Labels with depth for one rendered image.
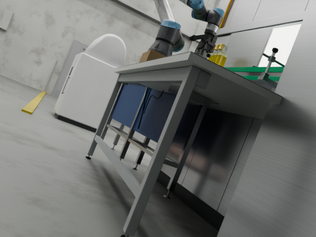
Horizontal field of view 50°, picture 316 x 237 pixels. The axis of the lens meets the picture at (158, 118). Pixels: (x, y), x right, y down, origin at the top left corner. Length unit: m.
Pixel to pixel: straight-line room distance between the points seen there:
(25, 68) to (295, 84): 11.96
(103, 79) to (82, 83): 0.31
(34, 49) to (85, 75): 8.18
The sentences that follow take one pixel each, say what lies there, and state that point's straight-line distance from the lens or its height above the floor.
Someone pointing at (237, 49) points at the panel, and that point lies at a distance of 2.58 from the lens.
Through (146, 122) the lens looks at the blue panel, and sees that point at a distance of 2.80.
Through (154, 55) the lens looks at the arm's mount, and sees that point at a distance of 1.95.
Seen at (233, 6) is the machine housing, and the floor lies 1.59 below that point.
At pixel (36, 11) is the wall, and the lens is 13.17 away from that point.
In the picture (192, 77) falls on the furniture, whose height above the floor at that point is 0.67.
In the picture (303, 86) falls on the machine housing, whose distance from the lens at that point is 1.41.
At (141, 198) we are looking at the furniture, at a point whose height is 0.18.
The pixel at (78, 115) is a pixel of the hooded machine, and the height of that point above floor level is 0.15.
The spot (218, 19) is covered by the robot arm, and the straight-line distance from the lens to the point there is 2.18.
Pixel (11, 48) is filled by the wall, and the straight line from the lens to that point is 13.05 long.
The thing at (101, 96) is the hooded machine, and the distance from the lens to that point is 4.96.
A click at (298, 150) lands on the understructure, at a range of 1.30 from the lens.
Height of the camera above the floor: 0.46
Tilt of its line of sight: 1 degrees up
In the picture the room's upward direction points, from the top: 22 degrees clockwise
